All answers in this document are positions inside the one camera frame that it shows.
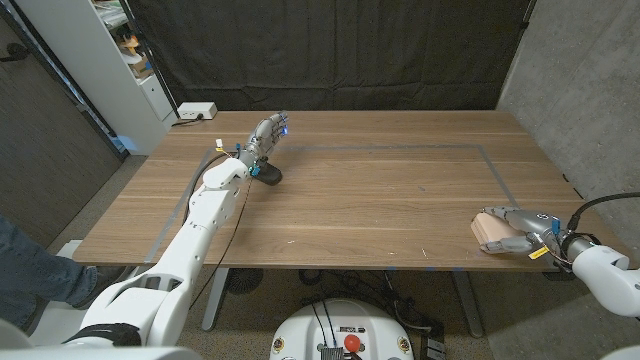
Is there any dark shoe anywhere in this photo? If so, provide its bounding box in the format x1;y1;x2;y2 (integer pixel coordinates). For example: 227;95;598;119
64;265;129;307

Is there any grey table leg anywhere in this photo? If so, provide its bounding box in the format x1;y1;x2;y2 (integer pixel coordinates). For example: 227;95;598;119
451;270;485;339
201;268;230;332

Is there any person leg in jeans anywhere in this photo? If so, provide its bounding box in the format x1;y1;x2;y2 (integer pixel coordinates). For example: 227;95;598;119
0;214;99;331

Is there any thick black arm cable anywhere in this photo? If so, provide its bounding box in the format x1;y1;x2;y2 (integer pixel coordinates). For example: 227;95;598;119
182;149;241;224
567;192;640;234

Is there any small cardboard box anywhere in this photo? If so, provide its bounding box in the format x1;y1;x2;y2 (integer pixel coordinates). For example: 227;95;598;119
130;53;155;79

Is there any black floor cable bundle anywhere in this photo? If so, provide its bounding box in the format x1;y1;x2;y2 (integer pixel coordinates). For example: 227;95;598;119
298;268;434;334

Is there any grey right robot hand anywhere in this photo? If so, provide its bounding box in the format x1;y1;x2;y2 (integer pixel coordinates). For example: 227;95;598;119
479;205;576;256

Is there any yellow toy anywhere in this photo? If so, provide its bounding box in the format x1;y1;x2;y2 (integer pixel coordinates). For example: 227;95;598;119
118;33;141;56

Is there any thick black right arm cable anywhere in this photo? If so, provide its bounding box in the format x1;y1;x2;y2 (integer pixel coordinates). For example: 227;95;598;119
567;192;640;234

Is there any pink square jewelry box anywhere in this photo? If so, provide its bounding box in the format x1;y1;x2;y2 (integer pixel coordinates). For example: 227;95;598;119
470;212;526;249

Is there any black backdrop stand pole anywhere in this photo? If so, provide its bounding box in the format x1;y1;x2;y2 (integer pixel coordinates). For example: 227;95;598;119
118;0;181;120

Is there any black floor power strip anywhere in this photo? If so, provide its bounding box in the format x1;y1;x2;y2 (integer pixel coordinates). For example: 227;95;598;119
418;319;447;360

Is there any black glasses case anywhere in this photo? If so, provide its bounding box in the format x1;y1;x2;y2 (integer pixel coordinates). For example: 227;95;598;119
254;162;284;187

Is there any white shelf cabinet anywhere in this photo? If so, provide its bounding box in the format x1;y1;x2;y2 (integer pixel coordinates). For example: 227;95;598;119
14;0;179;156

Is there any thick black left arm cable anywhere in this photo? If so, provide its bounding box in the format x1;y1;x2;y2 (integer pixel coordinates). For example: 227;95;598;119
182;149;241;224

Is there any white floor board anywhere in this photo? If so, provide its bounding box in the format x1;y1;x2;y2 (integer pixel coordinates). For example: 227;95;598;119
22;238;164;347

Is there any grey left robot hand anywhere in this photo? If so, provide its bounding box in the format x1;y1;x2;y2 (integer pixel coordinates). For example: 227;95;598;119
237;111;290;171

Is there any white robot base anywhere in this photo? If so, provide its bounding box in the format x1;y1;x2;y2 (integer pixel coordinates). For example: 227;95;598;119
269;298;415;360

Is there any black backdrop curtain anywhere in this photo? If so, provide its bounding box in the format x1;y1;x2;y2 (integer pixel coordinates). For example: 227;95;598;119
127;0;539;112

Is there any white power outlet box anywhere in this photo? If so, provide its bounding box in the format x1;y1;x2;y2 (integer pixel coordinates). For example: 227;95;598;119
177;101;219;121

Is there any black round floor fan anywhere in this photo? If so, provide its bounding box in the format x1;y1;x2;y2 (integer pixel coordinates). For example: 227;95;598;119
224;268;265;295

